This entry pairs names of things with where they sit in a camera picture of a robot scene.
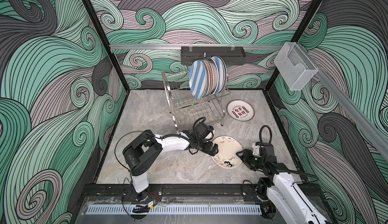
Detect black wall shelf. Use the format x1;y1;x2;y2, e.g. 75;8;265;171
180;46;247;65

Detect green red rimmed plate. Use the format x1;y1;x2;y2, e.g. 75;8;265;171
214;56;224;94

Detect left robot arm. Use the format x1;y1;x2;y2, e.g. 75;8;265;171
122;129;219;201

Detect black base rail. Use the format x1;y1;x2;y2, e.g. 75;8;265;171
84;183;322;198

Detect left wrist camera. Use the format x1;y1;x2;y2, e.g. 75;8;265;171
194;122;214;141

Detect white plate red characters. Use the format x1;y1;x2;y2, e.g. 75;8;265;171
226;99;255;122

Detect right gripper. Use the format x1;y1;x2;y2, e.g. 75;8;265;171
235;149;266;171

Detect cream floral plate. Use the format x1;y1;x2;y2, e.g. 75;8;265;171
212;136;243;169

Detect steel wire dish rack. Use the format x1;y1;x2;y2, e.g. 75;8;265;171
161;70;230;132

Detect white slotted cable duct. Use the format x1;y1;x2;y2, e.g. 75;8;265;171
85;204;262;215

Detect clear acrylic wall holder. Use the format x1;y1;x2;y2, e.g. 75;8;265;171
274;42;318;91

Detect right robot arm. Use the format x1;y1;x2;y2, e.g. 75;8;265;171
236;147;329;224

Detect orange sunburst plate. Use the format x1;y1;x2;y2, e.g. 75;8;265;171
208;58;219;94

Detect white plate black outline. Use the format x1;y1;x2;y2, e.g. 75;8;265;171
205;58;214;96

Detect blue striped plate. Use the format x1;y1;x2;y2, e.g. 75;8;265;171
189;60;207;98
220;58;227;92

